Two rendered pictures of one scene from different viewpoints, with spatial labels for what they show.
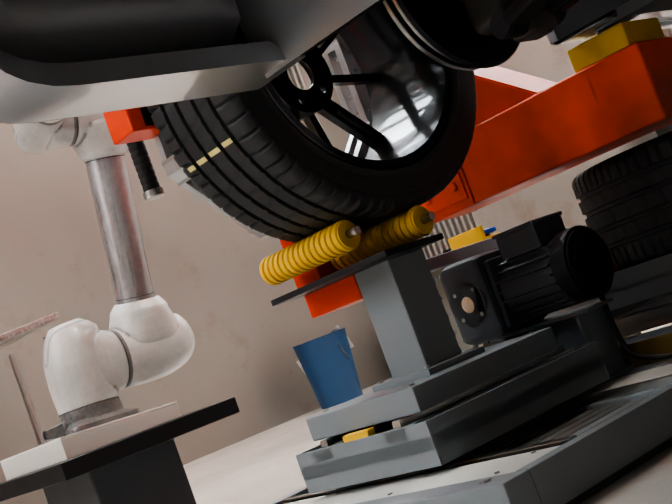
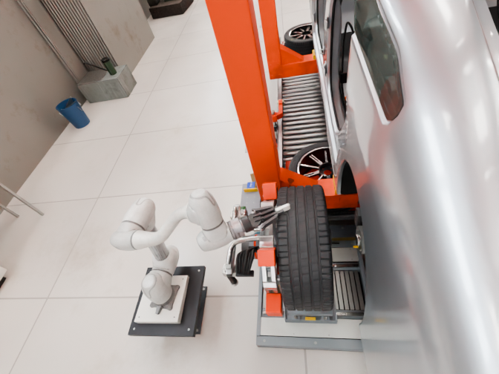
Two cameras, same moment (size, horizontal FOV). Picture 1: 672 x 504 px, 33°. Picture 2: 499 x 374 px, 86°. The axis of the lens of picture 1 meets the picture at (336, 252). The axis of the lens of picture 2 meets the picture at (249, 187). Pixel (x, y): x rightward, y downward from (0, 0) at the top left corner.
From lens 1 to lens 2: 2.55 m
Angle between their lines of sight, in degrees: 59
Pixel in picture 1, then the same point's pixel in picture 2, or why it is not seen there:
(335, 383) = (80, 120)
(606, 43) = not seen: hidden behind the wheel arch
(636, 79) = (354, 199)
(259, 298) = (29, 89)
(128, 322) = (167, 266)
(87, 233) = not seen: outside the picture
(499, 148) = not seen: hidden behind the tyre
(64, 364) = (159, 296)
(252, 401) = (47, 132)
